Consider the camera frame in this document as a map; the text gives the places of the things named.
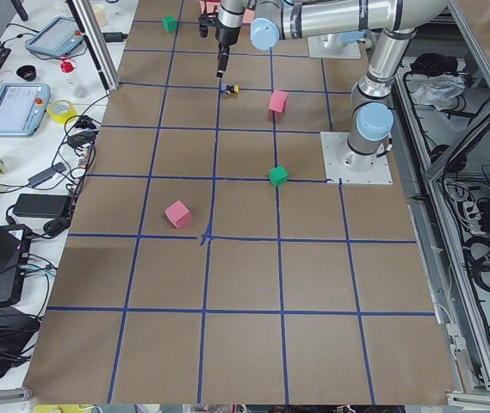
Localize grey usb hub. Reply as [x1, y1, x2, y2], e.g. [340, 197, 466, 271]
[28, 162, 66, 188]

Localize yellow tape roll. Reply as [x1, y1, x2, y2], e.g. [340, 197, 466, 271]
[47, 100, 78, 125]

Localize crumpled white cloth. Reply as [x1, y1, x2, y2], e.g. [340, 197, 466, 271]
[412, 74, 465, 111]

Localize upper teach pendant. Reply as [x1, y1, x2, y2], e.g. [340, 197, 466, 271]
[25, 16, 83, 58]

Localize green cube centre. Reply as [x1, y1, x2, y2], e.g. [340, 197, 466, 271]
[269, 165, 288, 188]

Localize pink plastic tray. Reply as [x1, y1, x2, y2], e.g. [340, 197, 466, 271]
[199, 0, 256, 24]

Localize green cube far corner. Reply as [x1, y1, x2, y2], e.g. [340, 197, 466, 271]
[163, 15, 177, 33]

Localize pink cube near arm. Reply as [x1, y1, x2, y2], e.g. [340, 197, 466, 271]
[268, 89, 288, 122]

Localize teach pendant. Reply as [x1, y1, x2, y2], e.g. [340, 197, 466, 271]
[25, 16, 83, 58]
[0, 83, 51, 137]

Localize lower teach pendant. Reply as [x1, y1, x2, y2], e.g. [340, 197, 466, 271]
[0, 83, 51, 137]

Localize black bowl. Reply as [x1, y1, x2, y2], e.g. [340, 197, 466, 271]
[16, 65, 37, 82]

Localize aluminium frame post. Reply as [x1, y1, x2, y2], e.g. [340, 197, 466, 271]
[65, 0, 120, 92]

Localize black power adapter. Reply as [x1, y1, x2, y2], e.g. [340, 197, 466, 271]
[13, 194, 70, 219]

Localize yellow push button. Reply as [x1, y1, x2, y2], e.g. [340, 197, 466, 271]
[220, 83, 240, 95]

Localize pink cube front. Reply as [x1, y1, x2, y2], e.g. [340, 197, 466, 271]
[164, 200, 192, 229]

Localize red small object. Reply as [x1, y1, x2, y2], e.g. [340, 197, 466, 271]
[60, 59, 75, 73]

